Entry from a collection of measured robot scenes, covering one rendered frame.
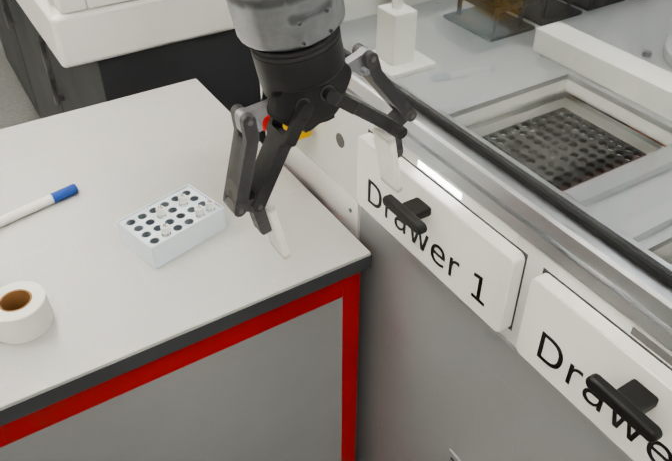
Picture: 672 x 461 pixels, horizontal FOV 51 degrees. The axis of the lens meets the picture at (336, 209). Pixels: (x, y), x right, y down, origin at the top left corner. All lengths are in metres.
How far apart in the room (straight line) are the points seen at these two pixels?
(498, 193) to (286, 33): 0.31
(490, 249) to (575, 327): 0.12
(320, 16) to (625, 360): 0.40
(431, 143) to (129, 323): 0.43
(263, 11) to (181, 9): 0.95
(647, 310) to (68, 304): 0.68
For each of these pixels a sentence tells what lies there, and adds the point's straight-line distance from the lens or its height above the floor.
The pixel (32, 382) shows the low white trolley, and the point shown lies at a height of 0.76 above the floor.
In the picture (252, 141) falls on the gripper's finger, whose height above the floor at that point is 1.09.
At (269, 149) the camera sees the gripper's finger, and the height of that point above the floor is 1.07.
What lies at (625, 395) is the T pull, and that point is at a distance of 0.67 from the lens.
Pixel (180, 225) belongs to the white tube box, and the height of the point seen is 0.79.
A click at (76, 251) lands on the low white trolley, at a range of 1.05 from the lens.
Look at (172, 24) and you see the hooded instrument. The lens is 1.48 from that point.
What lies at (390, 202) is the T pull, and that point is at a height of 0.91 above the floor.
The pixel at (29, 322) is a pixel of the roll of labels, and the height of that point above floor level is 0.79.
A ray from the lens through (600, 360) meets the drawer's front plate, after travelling 0.71.
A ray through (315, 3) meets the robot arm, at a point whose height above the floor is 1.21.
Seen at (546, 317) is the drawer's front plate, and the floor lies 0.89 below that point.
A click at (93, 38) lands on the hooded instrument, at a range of 1.44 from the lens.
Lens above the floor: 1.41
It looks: 38 degrees down
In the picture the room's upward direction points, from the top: straight up
